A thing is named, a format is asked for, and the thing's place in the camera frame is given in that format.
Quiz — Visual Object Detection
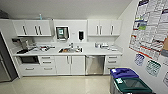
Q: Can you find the small blue bottle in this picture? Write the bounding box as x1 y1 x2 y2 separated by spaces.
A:
38 13 43 21

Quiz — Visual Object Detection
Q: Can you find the white under-sink cabinet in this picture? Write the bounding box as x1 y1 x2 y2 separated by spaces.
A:
54 55 86 76

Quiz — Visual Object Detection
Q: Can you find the blue label soap bottle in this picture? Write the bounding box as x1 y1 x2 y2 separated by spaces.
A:
94 42 99 49

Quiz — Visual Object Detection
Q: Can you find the steel paper towel dispenser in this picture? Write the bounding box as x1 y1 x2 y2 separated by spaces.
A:
55 26 70 42

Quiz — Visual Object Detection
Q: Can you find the white drawer cabinet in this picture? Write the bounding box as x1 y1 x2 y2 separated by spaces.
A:
18 55 56 77
104 54 122 75

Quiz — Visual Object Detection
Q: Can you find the small blue wall notice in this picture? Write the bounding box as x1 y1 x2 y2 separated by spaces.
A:
134 53 145 67

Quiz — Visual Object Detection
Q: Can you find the stainless steel dishwasher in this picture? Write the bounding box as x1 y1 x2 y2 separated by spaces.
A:
85 55 106 76

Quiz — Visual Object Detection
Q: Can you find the small green wall notice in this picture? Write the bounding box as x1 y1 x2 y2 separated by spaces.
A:
145 59 162 78

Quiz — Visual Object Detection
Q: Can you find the black soap dispenser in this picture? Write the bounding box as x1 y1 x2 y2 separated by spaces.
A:
78 30 85 41

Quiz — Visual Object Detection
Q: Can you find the black built-in microwave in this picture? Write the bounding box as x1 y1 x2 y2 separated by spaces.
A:
19 55 40 65

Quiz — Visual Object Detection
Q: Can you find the blue lid waste bin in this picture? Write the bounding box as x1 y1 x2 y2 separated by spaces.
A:
109 67 140 84

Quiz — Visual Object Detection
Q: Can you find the steel kitchen sink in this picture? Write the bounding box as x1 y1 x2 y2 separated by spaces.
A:
58 47 83 54

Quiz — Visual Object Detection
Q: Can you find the small white wall notice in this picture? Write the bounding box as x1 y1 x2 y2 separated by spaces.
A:
162 71 168 88

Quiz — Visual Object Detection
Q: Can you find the chrome faucet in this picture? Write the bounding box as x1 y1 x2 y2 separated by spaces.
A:
69 42 75 50

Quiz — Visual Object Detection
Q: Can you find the large wall poster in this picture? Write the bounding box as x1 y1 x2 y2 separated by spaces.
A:
129 0 168 61

